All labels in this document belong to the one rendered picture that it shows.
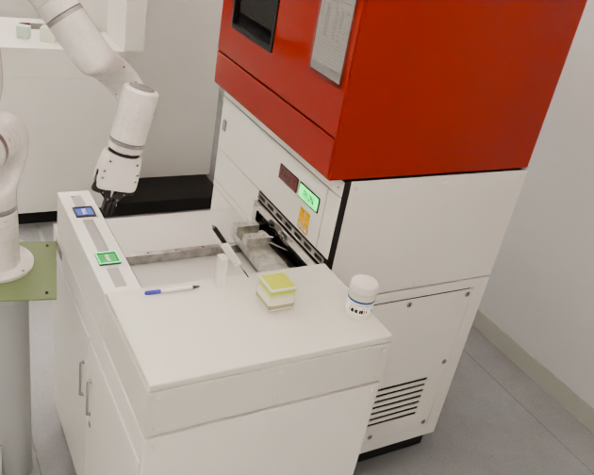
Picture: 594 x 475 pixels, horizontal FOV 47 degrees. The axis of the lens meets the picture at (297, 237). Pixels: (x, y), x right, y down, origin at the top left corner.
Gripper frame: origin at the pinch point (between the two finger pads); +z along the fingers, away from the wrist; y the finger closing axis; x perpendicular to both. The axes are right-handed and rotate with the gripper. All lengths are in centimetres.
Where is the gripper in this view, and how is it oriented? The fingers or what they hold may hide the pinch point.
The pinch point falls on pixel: (108, 206)
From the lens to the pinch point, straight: 176.9
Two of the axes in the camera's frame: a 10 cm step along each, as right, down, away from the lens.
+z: -3.5, 8.6, 3.6
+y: -8.1, -0.9, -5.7
